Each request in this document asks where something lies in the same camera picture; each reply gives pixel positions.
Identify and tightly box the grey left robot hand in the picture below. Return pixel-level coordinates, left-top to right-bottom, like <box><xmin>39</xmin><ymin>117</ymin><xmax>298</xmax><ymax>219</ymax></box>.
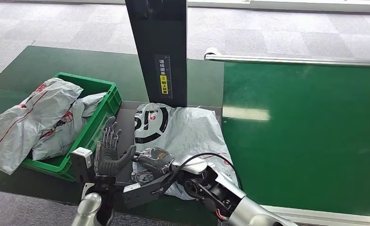
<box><xmin>94</xmin><ymin>116</ymin><xmax>137</xmax><ymax>177</ymax></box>

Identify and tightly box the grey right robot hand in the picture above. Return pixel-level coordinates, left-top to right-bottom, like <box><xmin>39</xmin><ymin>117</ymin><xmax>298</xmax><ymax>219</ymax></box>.
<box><xmin>131</xmin><ymin>147</ymin><xmax>175</xmax><ymax>185</ymax></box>

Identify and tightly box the grey mailer bag black logo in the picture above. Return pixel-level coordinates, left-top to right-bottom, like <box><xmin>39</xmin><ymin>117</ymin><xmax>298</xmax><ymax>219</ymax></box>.
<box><xmin>132</xmin><ymin>103</ymin><xmax>239</xmax><ymax>201</ymax></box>

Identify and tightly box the black inbound scanner machine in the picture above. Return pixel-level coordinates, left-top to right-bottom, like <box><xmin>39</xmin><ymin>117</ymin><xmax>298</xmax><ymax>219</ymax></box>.
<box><xmin>112</xmin><ymin>0</ymin><xmax>224</xmax><ymax>200</ymax></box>

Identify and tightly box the green conveyor belt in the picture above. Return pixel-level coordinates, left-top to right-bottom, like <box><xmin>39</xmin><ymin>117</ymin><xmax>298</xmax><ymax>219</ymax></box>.
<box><xmin>221</xmin><ymin>62</ymin><xmax>370</xmax><ymax>218</ymax></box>

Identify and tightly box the green plastic crate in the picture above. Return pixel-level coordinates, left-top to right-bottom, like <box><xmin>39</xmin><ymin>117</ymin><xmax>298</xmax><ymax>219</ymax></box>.
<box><xmin>19</xmin><ymin>72</ymin><xmax>122</xmax><ymax>182</ymax></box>

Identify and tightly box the small grey mailer bag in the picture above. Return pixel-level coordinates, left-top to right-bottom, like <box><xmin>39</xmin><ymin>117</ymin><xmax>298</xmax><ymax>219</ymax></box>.
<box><xmin>31</xmin><ymin>92</ymin><xmax>107</xmax><ymax>161</ymax></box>

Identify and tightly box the black and yellow label sticker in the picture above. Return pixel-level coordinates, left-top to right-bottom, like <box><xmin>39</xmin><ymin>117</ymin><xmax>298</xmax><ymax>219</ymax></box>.
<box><xmin>154</xmin><ymin>54</ymin><xmax>173</xmax><ymax>100</ymax></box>

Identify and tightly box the large grey crumpled mailer bag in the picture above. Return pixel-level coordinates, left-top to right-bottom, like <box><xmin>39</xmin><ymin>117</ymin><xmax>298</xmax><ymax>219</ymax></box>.
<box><xmin>0</xmin><ymin>77</ymin><xmax>84</xmax><ymax>175</ymax></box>

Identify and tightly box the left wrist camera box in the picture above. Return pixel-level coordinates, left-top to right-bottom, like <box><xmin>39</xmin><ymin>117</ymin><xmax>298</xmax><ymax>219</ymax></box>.
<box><xmin>70</xmin><ymin>147</ymin><xmax>96</xmax><ymax>183</ymax></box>

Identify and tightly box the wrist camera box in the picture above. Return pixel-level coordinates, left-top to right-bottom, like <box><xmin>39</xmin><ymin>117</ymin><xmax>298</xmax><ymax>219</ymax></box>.
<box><xmin>70</xmin><ymin>147</ymin><xmax>96</xmax><ymax>183</ymax></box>
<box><xmin>122</xmin><ymin>173</ymin><xmax>173</xmax><ymax>209</ymax></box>

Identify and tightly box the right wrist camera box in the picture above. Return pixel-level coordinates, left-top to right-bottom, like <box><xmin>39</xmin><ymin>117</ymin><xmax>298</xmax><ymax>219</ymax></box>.
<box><xmin>122</xmin><ymin>173</ymin><xmax>173</xmax><ymax>209</ymax></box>

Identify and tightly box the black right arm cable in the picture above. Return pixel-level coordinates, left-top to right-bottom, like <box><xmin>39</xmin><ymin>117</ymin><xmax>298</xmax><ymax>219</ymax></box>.
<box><xmin>153</xmin><ymin>152</ymin><xmax>244</xmax><ymax>194</ymax></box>

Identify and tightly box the silver conveyor rail with roller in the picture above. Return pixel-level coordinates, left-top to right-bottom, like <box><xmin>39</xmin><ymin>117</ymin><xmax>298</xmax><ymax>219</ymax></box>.
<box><xmin>203</xmin><ymin>47</ymin><xmax>370</xmax><ymax>67</ymax></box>

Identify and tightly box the silver conveyor side rail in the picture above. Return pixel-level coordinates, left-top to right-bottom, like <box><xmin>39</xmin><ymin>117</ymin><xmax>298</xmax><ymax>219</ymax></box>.
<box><xmin>259</xmin><ymin>204</ymin><xmax>370</xmax><ymax>226</ymax></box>

